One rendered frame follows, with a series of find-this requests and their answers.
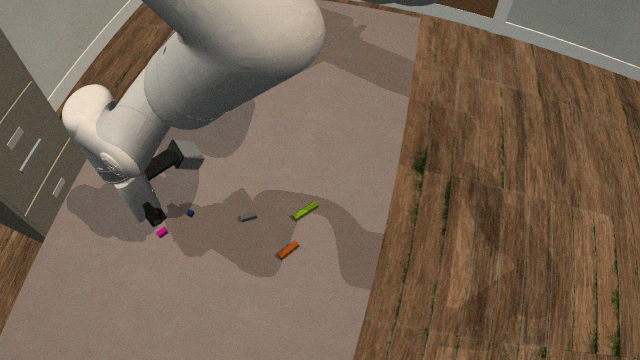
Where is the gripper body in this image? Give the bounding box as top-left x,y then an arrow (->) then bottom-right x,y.
104,172 -> 161,222

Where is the magenta rod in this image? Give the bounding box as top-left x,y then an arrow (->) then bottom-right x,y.
156,227 -> 168,238

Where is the lime green rod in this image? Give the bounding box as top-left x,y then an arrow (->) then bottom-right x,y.
293,201 -> 318,221

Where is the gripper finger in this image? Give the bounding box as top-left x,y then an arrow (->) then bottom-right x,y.
143,202 -> 166,227

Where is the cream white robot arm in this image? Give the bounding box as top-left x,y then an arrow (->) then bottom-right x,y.
62,0 -> 325,182

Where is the orange rod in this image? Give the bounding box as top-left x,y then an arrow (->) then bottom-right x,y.
278,241 -> 299,260

